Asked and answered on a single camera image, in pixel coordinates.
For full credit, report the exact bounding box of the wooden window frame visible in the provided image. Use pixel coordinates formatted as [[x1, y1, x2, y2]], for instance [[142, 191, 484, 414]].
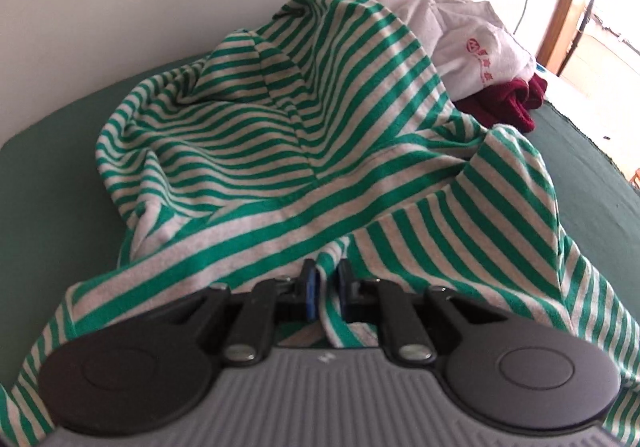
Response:
[[535, 0, 593, 78]]

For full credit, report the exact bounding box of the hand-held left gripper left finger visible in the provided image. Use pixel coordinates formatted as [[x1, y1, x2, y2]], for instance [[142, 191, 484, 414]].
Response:
[[149, 258, 321, 371]]

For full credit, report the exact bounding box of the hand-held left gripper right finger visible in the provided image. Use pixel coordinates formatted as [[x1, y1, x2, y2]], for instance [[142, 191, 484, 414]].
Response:
[[338, 258, 497, 371]]

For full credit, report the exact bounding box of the green white striped shirt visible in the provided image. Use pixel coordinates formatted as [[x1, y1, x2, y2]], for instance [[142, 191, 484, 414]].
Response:
[[0, 0, 640, 447]]

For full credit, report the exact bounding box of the white garment with red print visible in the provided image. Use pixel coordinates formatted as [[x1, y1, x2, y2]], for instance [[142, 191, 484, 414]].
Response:
[[372, 0, 537, 101]]

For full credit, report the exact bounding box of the dark red garment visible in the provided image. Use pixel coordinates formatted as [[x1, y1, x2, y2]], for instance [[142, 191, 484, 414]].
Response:
[[452, 73, 548, 134]]

